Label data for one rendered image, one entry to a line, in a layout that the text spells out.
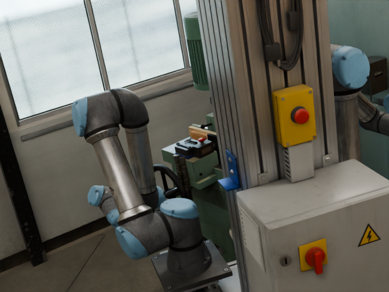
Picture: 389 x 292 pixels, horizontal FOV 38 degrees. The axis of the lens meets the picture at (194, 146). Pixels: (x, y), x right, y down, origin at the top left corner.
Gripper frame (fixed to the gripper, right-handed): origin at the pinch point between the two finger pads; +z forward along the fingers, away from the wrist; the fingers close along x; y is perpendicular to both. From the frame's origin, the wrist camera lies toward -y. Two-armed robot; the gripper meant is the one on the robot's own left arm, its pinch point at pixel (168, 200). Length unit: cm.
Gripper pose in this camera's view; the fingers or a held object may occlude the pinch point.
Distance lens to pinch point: 229.9
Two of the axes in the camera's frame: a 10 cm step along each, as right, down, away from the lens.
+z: 7.4, 1.7, 6.5
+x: 6.2, 1.9, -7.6
